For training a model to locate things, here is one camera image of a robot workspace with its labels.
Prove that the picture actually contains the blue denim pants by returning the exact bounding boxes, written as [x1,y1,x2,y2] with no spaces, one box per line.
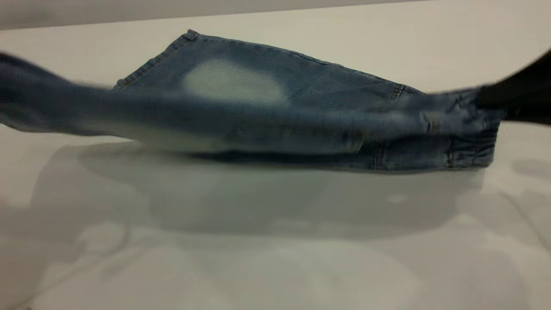
[0,29,502,173]

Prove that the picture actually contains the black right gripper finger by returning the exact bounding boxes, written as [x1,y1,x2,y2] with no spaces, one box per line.
[476,50,551,126]

